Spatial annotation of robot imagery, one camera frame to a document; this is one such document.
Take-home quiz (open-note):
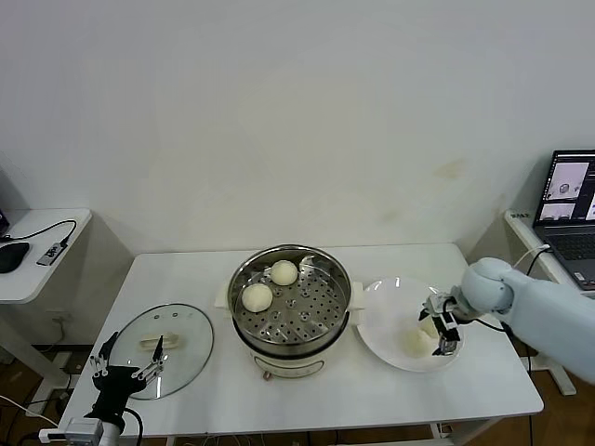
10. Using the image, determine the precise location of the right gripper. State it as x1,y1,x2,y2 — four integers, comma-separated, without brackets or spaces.
416,299,469,357

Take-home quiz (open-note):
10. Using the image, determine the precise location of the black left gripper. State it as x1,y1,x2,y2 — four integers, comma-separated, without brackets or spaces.
86,331,168,422

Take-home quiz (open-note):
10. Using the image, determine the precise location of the glass lid with cream handle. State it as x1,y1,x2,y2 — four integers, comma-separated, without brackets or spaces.
107,302,216,400

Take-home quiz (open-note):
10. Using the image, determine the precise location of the stainless steel steamer basket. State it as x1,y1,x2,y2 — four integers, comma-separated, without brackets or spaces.
214,243,367,348

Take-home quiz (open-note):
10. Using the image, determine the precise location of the white round plate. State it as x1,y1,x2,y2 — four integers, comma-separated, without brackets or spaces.
356,276,467,373

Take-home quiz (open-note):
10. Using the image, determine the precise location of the white side desk with laptop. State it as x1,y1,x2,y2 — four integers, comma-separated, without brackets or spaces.
504,208,595,397

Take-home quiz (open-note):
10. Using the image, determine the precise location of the white side desk with mouse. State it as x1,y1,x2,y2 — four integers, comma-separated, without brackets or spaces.
0,207,94,373

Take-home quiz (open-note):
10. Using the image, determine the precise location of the grey usb hub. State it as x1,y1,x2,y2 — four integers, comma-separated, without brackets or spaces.
36,242,66,267

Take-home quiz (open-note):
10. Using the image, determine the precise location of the cream electric cooker pot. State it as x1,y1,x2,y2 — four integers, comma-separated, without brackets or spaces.
216,296,366,383

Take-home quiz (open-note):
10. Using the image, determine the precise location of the black computer mouse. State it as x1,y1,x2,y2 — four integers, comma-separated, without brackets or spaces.
0,241,31,274

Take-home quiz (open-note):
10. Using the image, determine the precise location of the open grey laptop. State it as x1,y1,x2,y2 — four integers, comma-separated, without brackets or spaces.
533,149,595,292

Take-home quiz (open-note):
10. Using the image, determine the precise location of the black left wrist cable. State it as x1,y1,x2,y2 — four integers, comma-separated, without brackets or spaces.
123,408,145,440

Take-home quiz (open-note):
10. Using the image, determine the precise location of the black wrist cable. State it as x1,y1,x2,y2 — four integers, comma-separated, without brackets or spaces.
123,408,145,440
473,315,512,332

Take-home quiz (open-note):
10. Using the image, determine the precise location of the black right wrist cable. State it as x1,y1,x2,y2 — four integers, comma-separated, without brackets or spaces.
473,315,512,332

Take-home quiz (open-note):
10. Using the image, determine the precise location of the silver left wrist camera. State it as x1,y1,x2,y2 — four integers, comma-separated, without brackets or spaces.
39,417,106,442

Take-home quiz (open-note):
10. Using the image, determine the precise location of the white floor cable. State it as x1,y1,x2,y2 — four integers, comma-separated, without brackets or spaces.
0,394,60,425

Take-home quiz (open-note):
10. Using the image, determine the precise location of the white laptop cable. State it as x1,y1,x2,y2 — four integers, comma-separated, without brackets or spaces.
510,244,555,269

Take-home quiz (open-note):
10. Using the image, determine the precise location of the black laptop power cable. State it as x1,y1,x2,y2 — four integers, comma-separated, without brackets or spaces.
527,248,554,275

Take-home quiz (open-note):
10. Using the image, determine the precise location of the black usb hub cable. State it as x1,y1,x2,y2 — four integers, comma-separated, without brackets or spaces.
0,218,78,246

